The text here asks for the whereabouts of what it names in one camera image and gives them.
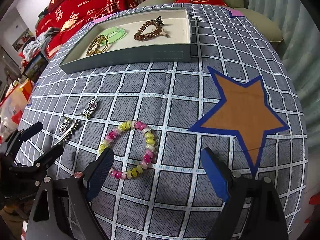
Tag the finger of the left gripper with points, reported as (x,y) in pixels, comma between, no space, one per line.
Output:
(50,156)
(13,143)

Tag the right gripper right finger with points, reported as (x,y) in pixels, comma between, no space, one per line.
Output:
(218,173)

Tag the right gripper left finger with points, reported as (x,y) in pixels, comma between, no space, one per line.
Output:
(96,172)

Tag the silver rhinestone hair clip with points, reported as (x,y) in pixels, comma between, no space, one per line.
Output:
(66,130)

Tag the clear crystal hair clip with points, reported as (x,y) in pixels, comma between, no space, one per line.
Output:
(90,109)

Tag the gold bunny ear hair clip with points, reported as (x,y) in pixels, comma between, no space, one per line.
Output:
(163,33)

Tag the orange gift bag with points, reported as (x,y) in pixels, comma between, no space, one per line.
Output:
(13,106)

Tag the orange star sticker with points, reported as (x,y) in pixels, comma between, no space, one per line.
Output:
(243,112)

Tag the dark printed box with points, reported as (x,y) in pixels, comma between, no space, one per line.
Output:
(35,67)

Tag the grey checked tablecloth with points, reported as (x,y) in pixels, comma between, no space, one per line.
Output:
(173,198)

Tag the grey crumpled clothes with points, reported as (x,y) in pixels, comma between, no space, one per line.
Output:
(39,43)

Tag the pink star sticker left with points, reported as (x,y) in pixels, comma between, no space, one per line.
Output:
(101,19)

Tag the pink star sticker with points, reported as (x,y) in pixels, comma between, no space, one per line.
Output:
(101,19)
(233,13)

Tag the green translucent bangle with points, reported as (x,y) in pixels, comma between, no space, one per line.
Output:
(113,34)

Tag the shallow grey-green tray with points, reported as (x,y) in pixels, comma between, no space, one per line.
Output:
(176,48)

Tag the red printed blanket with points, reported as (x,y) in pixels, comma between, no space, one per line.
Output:
(71,15)

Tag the pink star sticker right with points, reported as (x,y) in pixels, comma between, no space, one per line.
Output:
(233,13)

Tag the black claw hair clip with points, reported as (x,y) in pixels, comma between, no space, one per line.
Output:
(159,21)

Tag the teal pleated curtain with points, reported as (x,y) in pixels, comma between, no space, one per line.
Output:
(299,53)

